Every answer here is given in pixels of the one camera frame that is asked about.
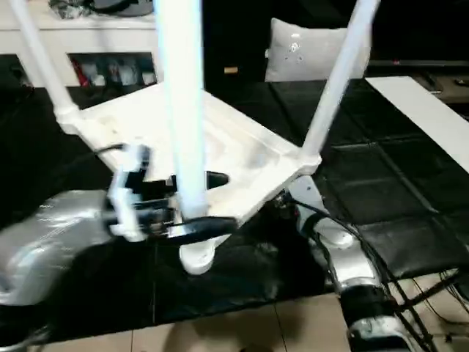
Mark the white plastic table top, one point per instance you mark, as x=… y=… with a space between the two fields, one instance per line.
x=249 y=147

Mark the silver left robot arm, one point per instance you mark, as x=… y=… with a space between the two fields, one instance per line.
x=44 y=242

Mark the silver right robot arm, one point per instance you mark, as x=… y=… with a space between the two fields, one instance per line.
x=352 y=271

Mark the small yellow tag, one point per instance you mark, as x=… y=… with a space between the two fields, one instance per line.
x=231 y=71

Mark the black work mat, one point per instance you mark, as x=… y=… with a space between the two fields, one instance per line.
x=396 y=198

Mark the grey pillow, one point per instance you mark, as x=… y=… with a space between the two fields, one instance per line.
x=308 y=51

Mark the black metal bar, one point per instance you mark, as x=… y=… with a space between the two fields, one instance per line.
x=432 y=290

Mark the white flat board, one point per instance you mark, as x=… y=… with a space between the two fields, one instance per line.
x=425 y=110

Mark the white cabinet with glass doors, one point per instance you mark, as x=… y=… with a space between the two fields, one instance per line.
x=80 y=51

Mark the grey black bag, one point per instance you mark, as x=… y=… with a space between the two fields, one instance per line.
x=102 y=7

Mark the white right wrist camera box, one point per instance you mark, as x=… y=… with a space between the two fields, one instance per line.
x=306 y=194

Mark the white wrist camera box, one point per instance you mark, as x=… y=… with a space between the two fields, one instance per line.
x=130 y=191
x=306 y=194

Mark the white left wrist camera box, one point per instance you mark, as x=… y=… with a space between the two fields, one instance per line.
x=130 y=191

